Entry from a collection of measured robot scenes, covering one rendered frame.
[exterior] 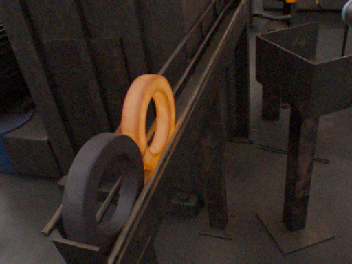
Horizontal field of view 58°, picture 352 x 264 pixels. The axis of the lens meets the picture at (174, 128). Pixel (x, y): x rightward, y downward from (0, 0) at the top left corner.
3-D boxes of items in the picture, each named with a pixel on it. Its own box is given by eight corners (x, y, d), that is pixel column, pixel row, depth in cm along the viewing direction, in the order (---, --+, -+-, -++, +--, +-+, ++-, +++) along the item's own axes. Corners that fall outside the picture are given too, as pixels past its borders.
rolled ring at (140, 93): (170, 169, 71) (157, 167, 72) (179, 86, 72) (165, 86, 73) (132, 170, 53) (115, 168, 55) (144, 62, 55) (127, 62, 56)
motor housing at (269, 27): (258, 122, 184) (258, 29, 156) (262, 104, 201) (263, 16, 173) (282, 124, 180) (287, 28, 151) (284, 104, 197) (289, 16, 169)
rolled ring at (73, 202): (128, 109, 50) (109, 108, 51) (62, 206, 37) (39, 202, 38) (153, 186, 61) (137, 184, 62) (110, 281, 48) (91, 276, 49)
